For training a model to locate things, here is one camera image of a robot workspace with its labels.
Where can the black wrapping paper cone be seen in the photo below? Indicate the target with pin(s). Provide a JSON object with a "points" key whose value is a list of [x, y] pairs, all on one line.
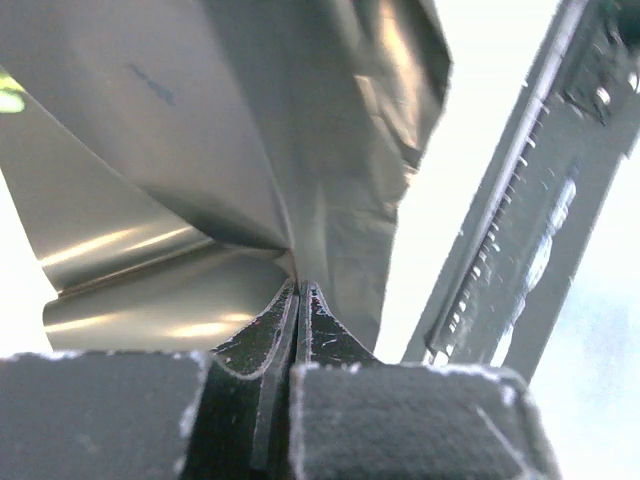
{"points": [[179, 163]]}

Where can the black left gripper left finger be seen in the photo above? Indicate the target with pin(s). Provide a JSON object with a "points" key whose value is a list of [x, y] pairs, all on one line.
{"points": [[217, 414]]}

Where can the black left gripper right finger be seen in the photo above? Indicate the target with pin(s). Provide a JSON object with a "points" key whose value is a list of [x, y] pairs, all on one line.
{"points": [[358, 418]]}

